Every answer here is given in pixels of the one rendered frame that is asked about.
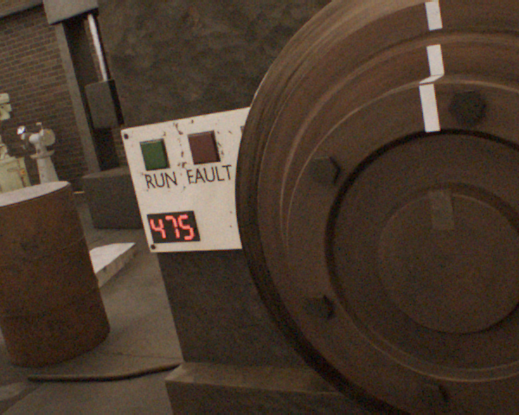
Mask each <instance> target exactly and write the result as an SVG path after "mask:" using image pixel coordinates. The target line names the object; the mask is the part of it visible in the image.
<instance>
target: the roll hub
mask: <svg viewBox="0 0 519 415"><path fill-rule="evenodd" d="M423 80H426V79H423ZM423 80H417V81H415V82H412V83H409V84H406V85H403V86H400V87H397V88H395V89H394V90H391V91H389V92H387V93H384V94H382V95H381V96H379V97H377V98H375V99H372V100H370V101H369V102H368V103H366V104H364V105H362V106H360V107H358V108H357V109H355V110H354V111H353V112H352V113H350V114H348V115H347V116H345V117H344V118H343V119H341V120H340V121H339V122H338V123H337V124H336V125H334V126H333V127H332V128H331V129H330V130H329V131H328V133H327V134H326V135H325V136H324V137H323V138H322V141H321V142H320V143H319V144H317V146H316V147H315V149H314V150H313V151H312V152H311V154H310V156H309V157H308V159H307V160H306V162H305V164H304V167H303V169H302V171H301V173H300V175H299V177H298V180H297V183H296V187H295V189H294V192H292V197H291V201H290V205H289V211H288V216H287V225H286V247H287V257H288V262H289V267H290V272H291V276H292V282H293V284H294V287H295V290H297V293H298V297H299V299H300V302H301V304H302V305H303V307H304V308H305V305H306V303H307V301H308V298H309V296H310V295H311V294H325V295H326V297H327V298H329V300H330V302H331V304H332V305H333V306H334V307H333V310H332V311H331V314H330V317H329V319H328V320H327V321H313V320H312V319H311V317H310V316H309V315H308V313H307V312H306V314H307V316H308V317H309V319H310V321H311V323H312V324H313V326H314V328H315V329H316V331H317V333H318V334H319V335H320V337H321V338H322V339H323V341H324V342H325V343H326V345H327V346H328V347H329V348H330V350H331V351H333V352H334V353H335V354H336V355H337V356H338V357H339V358H340V359H341V360H342V361H343V362H344V363H345V364H346V365H347V366H348V367H349V368H351V369H352V370H353V371H354V372H355V373H357V374H358V375H359V376H361V377H362V378H363V379H365V380H366V381H367V382H368V383H370V384H371V385H373V386H375V387H376V388H378V389H379V388H380V389H381V390H382V391H384V392H386V393H388V394H390V395H392V396H394V397H396V398H397V399H400V400H403V401H405V402H407V403H409V404H411V405H415V406H418V407H420V408H423V409H425V408H424V406H423V405H422V404H421V403H420V402H419V401H418V399H417V398H418V396H419V393H420V392H421V391H422V389H423V387H424V385H425V384H430V383H431V384H440V385H441V386H442V387H443V388H444V389H445V391H446V393H447V395H448V400H447V401H446V403H445V405H444V407H443V409H442V411H435V412H442V413H445V414H450V415H516V414H519V82H517V81H513V80H507V79H506V78H502V77H496V76H489V75H479V74H459V73H458V74H447V75H443V76H441V77H440V78H438V79H436V80H435V81H429V82H424V83H420V82H421V81H423ZM431 84H433V87H434V94H435V100H436V108H437V114H438V121H439V131H426V127H425V121H424V114H423V107H422V101H421V95H420V86H426V85H431ZM470 90H475V91H476V92H477V94H478V95H479V96H480V97H481V99H482V100H483V101H484V103H485V106H484V109H483V110H482V112H481V114H480V117H479V119H478V121H475V122H469V123H462V124H459V123H458V122H457V120H456V119H455V118H454V117H453V116H452V115H451V114H450V112H449V111H448V108H449V106H450V104H451V102H452V99H453V96H454V94H455V93H459V92H464V91H470ZM323 156H331V157H332V159H333V160H334V161H335V164H336V165H337V166H338V168H339V169H341V170H339V171H340V172H338V175H337V178H336V181H335V183H333V184H331V185H330V186H321V187H318V185H317V184H316V182H314V181H313V180H312V178H311V177H310V176H309V174H308V173H309V170H310V167H311V162H312V159H314V158H315V157H323ZM432 411H434V410H432Z"/></svg>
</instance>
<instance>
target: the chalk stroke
mask: <svg viewBox="0 0 519 415"><path fill-rule="evenodd" d="M426 13H427V20H428V24H429V27H430V30H433V29H440V28H442V24H441V21H440V14H439V1H438V0H437V1H432V2H429V3H426ZM427 53H428V59H429V66H430V72H432V75H437V74H442V73H445V72H444V71H443V66H442V59H441V52H440V45H436V46H431V47H427ZM441 76H443V74H442V75H437V76H432V77H430V78H428V79H426V80H423V81H421V82H420V83H424V82H429V81H435V80H436V79H438V78H440V77H441ZM420 95H421V101H422V107H423V114H424V121H425V127H426V131H439V121H438V114H437V108H436V100H435V94H434V87H433V84H431V85H426V86H420Z"/></svg>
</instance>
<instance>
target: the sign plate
mask: <svg viewBox="0 0 519 415"><path fill-rule="evenodd" d="M249 108H250V107H248V108H243V109H238V110H232V111H226V112H217V113H211V114H207V115H205V116H200V117H194V118H185V119H178V120H173V121H168V122H162V123H157V124H148V125H142V126H137V127H133V128H131V129H127V130H124V131H122V136H123V139H124V143H125V149H126V153H127V157H128V161H129V164H130V168H131V174H132V178H133V182H134V186H135V189H136V193H137V197H138V203H139V207H140V211H141V214H142V218H143V222H144V228H145V232H146V236H147V240H148V243H149V247H150V250H151V252H167V251H174V252H186V251H207V250H228V249H242V246H241V243H240V235H239V230H238V224H237V217H236V208H235V173H236V163H237V156H238V151H239V146H240V138H241V134H242V130H241V129H242V128H243V127H244V124H245V121H246V118H247V113H248V111H249ZM211 132H212V133H213V137H214V141H215V148H216V153H217V157H218V160H215V161H207V162H200V163H194V159H193V156H192V151H191V148H190V143H189V136H193V135H199V134H204V133H211ZM156 141H163V147H164V152H165V155H166V159H167V164H168V167H165V168H157V169H146V168H145V165H144V158H143V153H142V150H141V146H140V144H145V143H151V142H156ZM181 215H187V218H181V222H182V225H181V226H180V224H179V220H178V219H179V218H180V216H181ZM170 216H173V219H176V225H177V227H175V224H174V221H173V219H166V217H170ZM151 220H153V224H154V227H152V225H151ZM159 220H161V221H162V225H163V227H161V231H155V227H160V223H159ZM183 226H189V227H192V229H193V233H194V236H192V235H191V231H190V229H183ZM176 229H177V230H178V233H179V237H177V236H176ZM162 230H163V232H164V233H165V236H166V238H163V235H162ZM188 236H192V239H185V238H184V237H188Z"/></svg>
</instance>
